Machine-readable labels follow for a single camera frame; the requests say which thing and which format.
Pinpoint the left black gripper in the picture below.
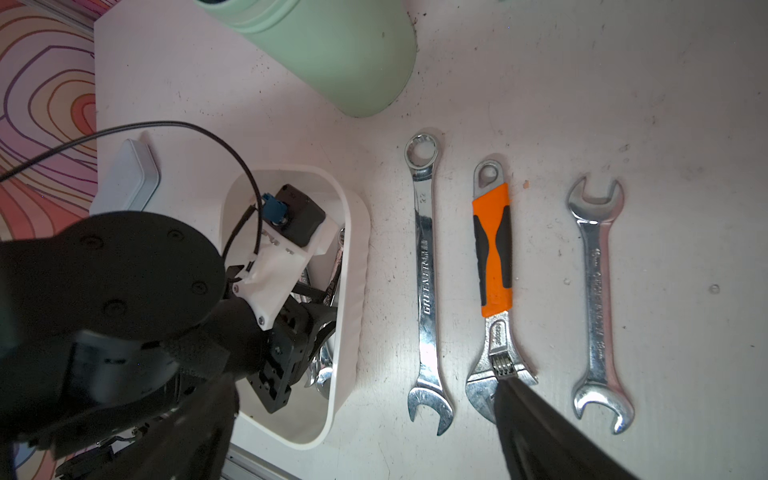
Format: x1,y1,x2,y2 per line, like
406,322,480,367
248,296,338,414

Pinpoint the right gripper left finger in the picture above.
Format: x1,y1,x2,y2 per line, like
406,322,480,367
91,374,239,479

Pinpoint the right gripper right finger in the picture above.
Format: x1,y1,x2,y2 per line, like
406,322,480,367
494,377,635,479

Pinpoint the white plastic storage box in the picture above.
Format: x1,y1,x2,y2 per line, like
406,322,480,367
232,165,371,453

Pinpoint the large silver combination wrench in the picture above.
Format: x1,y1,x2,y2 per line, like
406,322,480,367
404,132,454,436

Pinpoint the orange handle adjustable wrench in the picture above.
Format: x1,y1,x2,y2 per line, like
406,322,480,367
465,158,538,423

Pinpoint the silver double open-end wrench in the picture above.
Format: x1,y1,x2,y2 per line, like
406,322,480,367
567,176,635,435

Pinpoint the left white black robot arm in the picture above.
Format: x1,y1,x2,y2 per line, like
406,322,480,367
1,211,337,456

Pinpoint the small silver wrench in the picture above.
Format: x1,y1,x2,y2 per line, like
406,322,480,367
305,227,345,400

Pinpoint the translucent box lid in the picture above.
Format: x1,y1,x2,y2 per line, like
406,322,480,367
89,139,161,216

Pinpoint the green cup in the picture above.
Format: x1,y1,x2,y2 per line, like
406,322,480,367
198,0,417,118

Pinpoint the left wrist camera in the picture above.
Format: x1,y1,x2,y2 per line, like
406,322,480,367
228,184,340,331

